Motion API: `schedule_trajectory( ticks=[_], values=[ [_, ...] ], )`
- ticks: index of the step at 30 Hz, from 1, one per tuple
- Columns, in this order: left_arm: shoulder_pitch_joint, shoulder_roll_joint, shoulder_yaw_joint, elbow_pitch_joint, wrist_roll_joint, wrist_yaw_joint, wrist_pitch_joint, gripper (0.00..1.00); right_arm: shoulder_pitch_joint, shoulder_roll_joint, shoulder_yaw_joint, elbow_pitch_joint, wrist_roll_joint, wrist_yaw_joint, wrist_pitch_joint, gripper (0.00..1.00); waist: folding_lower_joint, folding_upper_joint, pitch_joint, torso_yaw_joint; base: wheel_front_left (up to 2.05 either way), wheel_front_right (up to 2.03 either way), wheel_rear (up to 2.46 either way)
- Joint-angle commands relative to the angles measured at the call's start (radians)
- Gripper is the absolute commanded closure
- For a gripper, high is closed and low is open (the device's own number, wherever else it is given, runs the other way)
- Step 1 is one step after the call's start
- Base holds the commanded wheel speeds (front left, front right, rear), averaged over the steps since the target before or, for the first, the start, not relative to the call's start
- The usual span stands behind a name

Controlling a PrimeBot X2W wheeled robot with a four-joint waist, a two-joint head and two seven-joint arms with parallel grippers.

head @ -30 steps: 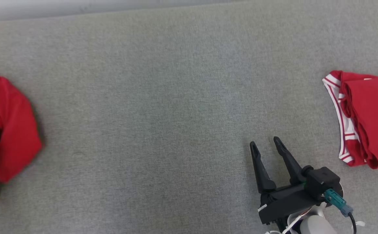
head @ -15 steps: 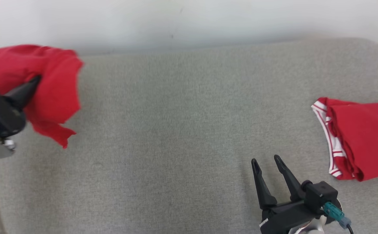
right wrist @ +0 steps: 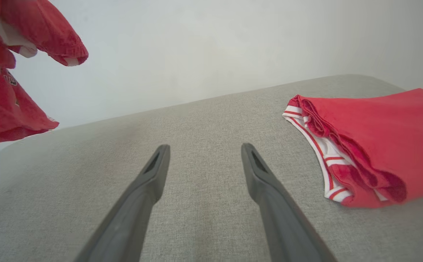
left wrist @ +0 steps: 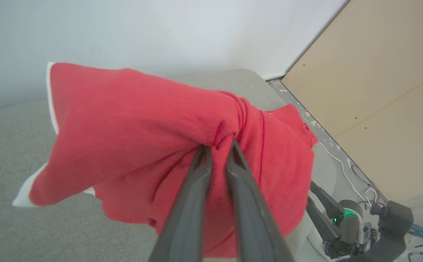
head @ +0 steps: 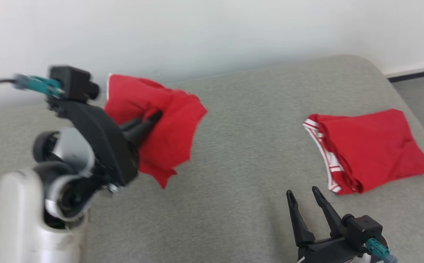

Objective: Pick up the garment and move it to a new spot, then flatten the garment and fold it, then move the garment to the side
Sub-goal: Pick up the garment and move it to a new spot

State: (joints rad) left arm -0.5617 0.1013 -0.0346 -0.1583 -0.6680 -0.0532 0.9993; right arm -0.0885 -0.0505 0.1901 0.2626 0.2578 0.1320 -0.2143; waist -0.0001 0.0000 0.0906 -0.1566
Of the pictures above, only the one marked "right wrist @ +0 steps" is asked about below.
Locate red and white jersey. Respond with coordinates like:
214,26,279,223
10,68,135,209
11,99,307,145
282,88,423,209
0,0,89,143

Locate grey fabric mat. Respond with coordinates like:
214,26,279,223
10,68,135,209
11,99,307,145
0,75,423,262

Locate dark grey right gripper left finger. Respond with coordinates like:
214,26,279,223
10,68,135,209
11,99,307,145
74,144,171,262

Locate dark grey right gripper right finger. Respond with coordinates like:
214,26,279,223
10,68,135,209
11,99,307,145
241,143,337,262

